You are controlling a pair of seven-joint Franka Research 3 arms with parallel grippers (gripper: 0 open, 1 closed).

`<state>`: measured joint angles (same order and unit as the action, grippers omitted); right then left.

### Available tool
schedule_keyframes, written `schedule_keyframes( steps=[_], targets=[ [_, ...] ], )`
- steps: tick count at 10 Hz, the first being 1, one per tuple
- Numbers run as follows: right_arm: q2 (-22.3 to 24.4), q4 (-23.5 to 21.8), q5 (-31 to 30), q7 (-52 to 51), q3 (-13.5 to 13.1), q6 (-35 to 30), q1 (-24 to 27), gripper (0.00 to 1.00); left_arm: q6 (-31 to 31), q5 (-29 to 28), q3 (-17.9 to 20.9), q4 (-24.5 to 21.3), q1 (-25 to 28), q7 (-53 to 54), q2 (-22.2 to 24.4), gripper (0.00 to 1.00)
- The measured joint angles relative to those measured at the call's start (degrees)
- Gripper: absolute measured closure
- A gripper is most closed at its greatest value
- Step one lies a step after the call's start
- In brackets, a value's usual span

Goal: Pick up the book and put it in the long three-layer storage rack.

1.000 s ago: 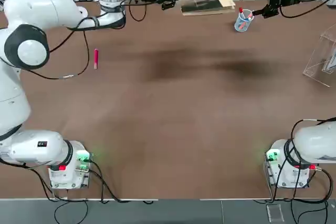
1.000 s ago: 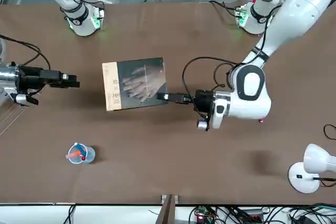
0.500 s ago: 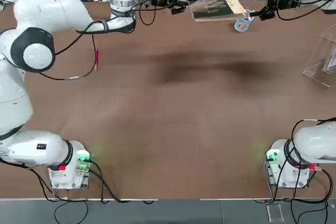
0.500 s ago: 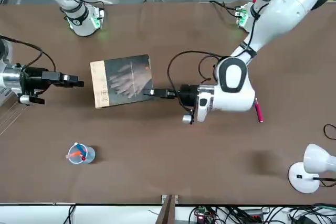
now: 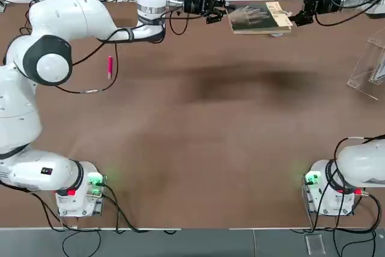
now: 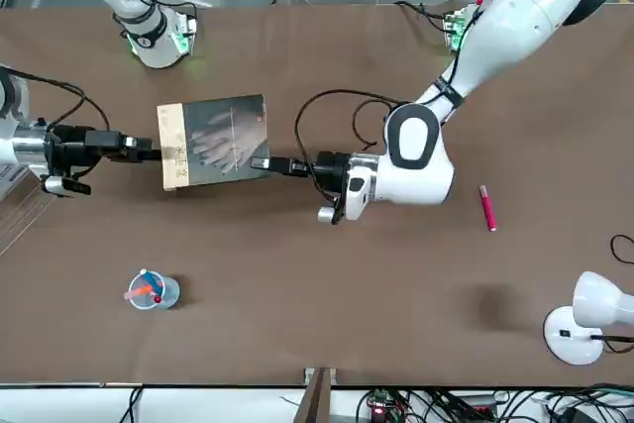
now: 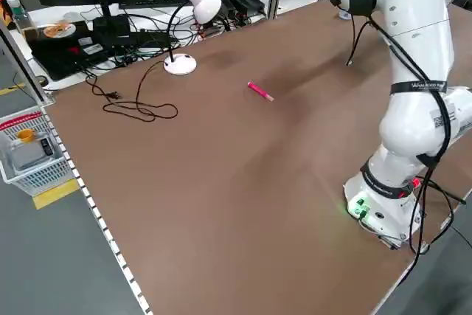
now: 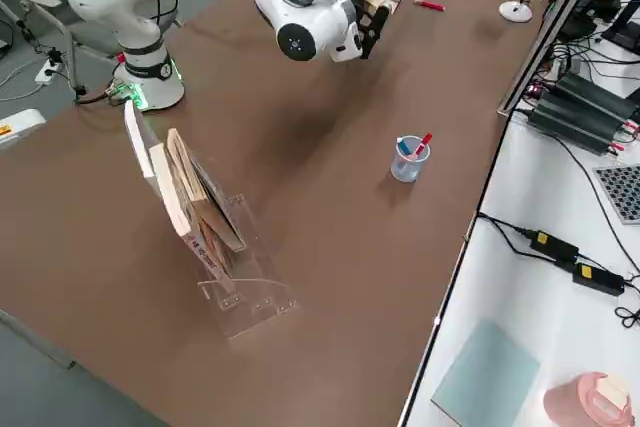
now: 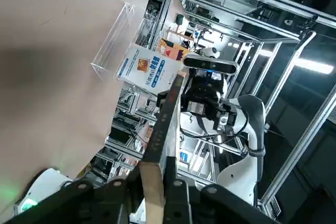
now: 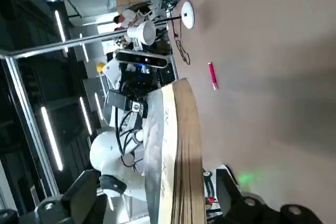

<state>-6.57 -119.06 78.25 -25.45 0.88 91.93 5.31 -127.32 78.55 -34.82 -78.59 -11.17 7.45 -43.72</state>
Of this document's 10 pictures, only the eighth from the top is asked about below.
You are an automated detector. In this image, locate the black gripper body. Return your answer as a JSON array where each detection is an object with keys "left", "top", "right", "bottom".
[{"left": 355, "top": 0, "right": 391, "bottom": 60}]

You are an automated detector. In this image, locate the brown cover book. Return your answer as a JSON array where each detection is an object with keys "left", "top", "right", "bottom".
[{"left": 166, "top": 127, "right": 247, "bottom": 253}]

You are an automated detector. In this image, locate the thick beige book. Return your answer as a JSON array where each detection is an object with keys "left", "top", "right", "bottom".
[{"left": 148, "top": 143, "right": 236, "bottom": 281}]

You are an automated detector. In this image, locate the clear acrylic storage rack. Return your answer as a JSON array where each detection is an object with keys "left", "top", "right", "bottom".
[{"left": 164, "top": 190, "right": 300, "bottom": 342}]

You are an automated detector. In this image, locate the blue marker pen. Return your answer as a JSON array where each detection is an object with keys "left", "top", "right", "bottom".
[{"left": 396, "top": 136, "right": 420, "bottom": 159}]

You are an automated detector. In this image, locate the clear plastic pen cup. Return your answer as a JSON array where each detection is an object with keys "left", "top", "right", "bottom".
[{"left": 389, "top": 134, "right": 434, "bottom": 183}]

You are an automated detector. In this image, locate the black finned power supply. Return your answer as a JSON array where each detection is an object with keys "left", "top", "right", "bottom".
[
  {"left": 552, "top": 71, "right": 640, "bottom": 123},
  {"left": 527, "top": 91, "right": 621, "bottom": 154}
]

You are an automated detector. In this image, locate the perforated metal plate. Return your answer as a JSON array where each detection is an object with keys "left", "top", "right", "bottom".
[{"left": 593, "top": 164, "right": 640, "bottom": 224}]

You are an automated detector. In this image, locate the black power adapter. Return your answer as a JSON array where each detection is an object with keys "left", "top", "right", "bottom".
[
  {"left": 572, "top": 261, "right": 626, "bottom": 297},
  {"left": 529, "top": 229, "right": 581, "bottom": 263}
]

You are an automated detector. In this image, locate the white power strip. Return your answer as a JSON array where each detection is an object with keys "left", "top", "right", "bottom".
[{"left": 34, "top": 57, "right": 67, "bottom": 84}]

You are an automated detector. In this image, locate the white device with orange label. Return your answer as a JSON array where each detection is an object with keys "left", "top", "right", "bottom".
[{"left": 0, "top": 107, "right": 47, "bottom": 151}]

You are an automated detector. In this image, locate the pale blue glass tile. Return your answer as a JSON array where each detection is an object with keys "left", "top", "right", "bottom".
[{"left": 430, "top": 321, "right": 542, "bottom": 427}]

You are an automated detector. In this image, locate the pink tape dispenser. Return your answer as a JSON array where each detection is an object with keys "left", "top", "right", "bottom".
[{"left": 543, "top": 371, "right": 634, "bottom": 427}]

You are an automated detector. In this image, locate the aluminium divider post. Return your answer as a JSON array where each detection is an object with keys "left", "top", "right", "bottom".
[{"left": 496, "top": 0, "right": 614, "bottom": 119}]

